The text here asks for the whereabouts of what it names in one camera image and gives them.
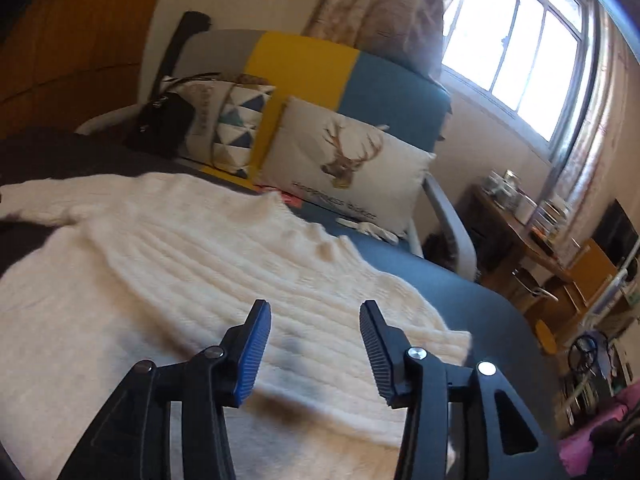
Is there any wooden side desk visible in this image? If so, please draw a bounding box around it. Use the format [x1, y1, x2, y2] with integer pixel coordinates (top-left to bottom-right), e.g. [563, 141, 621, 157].
[465, 185, 586, 306]

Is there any pale sheer curtain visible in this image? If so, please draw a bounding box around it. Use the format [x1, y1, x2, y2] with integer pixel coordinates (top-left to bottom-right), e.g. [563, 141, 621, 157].
[545, 25, 640, 241]

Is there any deer print pillow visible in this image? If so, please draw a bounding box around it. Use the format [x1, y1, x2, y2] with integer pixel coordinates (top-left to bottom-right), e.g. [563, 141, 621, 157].
[252, 96, 437, 236]

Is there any window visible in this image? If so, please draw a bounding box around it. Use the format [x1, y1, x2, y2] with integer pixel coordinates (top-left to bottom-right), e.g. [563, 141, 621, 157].
[440, 0, 596, 148]

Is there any yellow round stool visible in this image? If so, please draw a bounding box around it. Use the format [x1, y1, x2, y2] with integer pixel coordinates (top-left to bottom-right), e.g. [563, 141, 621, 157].
[534, 319, 558, 356]

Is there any brown patterned curtain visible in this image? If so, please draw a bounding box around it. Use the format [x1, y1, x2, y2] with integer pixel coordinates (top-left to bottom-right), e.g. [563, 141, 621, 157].
[302, 0, 476, 78]

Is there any triangle pattern pillow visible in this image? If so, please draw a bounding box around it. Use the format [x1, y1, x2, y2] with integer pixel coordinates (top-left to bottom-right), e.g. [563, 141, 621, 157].
[160, 76, 277, 178]

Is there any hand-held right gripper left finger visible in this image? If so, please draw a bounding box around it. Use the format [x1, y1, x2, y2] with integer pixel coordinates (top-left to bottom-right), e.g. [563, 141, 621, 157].
[57, 299, 272, 480]

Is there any pink cloth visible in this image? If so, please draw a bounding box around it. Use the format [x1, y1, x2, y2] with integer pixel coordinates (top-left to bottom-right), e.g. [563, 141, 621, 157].
[556, 400, 633, 478]

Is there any grey yellow blue sofa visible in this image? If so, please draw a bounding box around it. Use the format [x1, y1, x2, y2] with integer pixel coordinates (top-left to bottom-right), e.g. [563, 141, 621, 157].
[75, 29, 478, 281]

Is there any white canister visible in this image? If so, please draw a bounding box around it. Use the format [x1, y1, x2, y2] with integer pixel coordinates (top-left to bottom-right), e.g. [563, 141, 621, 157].
[515, 199, 538, 226]

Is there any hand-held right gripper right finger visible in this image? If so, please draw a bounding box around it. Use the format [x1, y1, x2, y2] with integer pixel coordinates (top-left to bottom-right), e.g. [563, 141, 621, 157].
[359, 300, 568, 480]

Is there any black handbag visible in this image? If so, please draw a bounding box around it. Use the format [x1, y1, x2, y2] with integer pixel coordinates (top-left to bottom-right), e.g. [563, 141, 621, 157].
[125, 95, 196, 157]

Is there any cream knit sweater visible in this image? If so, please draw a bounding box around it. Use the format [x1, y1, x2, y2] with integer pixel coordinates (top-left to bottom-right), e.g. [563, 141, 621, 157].
[0, 172, 473, 480]

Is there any yellow wooden cabinet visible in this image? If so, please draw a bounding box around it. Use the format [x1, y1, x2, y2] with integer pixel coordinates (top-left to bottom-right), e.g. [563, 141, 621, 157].
[565, 237, 621, 306]

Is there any black steering wheel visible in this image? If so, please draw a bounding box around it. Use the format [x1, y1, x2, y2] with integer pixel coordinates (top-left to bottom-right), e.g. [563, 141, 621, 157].
[569, 332, 598, 376]

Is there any black monitor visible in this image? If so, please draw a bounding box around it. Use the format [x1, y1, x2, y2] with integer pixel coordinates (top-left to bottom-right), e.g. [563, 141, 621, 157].
[592, 199, 640, 268]

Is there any red patterned cloth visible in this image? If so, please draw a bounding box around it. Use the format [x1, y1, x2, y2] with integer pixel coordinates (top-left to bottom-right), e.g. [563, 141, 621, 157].
[257, 185, 301, 209]

